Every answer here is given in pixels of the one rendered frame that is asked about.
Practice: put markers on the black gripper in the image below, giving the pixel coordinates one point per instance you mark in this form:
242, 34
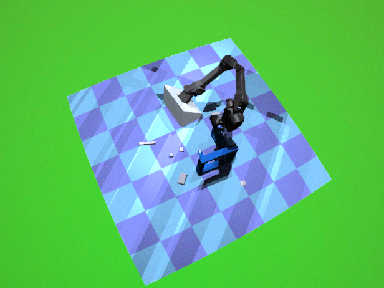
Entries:
218, 120

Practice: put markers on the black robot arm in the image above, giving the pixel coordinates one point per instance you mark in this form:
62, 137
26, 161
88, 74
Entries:
240, 97

